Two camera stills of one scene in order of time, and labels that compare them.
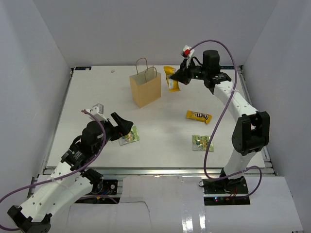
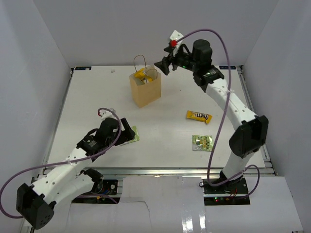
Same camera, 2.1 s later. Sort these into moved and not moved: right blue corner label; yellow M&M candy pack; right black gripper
Moved: right black gripper
Not moved: right blue corner label; yellow M&M candy pack
